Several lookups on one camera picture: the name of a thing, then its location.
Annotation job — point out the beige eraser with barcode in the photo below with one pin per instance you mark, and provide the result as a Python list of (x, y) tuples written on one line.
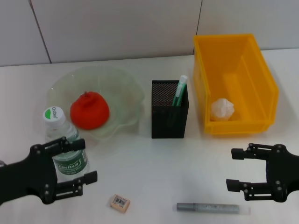
[(119, 201)]

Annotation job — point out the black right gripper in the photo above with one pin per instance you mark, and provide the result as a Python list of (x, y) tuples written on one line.
[(283, 172)]

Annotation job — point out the black mesh pen holder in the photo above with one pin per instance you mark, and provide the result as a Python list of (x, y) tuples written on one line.
[(168, 123)]

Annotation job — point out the grey marker pen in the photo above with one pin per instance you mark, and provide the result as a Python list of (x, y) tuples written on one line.
[(210, 208)]

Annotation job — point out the translucent green wavy fruit plate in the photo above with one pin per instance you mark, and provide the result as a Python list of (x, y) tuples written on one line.
[(116, 81)]

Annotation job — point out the red-orange toy orange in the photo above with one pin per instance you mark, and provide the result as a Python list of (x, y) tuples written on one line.
[(90, 112)]

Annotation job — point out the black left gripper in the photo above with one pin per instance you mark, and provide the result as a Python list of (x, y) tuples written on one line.
[(28, 177)]

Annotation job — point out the green pen with clear cap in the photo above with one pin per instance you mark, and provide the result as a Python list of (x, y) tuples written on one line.
[(178, 93)]

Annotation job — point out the clear water bottle green label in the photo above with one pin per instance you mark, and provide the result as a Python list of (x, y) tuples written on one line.
[(54, 126)]

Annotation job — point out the white paper ball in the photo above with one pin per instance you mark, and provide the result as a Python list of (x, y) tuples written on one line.
[(222, 109)]

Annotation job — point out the yellow plastic bin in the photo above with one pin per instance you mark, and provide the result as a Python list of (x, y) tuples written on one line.
[(233, 77)]

